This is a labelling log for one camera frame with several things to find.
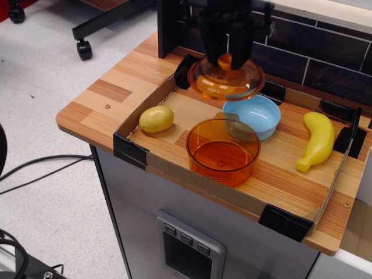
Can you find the yellow toy banana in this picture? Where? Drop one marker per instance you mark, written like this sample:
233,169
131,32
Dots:
322,138

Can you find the dark brick-pattern backsplash panel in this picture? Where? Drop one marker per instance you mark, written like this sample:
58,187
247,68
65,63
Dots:
304,51

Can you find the grey cabinet control panel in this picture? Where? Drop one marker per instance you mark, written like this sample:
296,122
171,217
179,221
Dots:
187,252

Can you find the orange transparent plastic pot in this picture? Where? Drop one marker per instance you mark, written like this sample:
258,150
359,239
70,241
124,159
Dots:
223,149

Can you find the light blue plastic bowl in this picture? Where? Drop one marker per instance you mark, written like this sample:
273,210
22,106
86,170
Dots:
259,112

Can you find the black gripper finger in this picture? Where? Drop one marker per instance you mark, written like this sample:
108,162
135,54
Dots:
214,39
240,43

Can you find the black chair leg with caster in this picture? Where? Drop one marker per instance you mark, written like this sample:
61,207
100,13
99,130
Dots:
111,12

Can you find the black metal base plate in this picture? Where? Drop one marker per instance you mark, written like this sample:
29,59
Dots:
38,269

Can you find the orange transparent pot lid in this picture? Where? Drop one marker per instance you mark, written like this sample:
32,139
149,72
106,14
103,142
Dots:
222,82

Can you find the yellow toy potato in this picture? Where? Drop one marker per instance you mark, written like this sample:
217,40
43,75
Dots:
156,119

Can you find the black caster wheel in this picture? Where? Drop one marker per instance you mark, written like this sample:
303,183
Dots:
17,14

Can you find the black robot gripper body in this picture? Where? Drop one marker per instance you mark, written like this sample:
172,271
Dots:
213,18

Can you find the cardboard fence with black tape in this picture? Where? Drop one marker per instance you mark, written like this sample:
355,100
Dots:
312,207

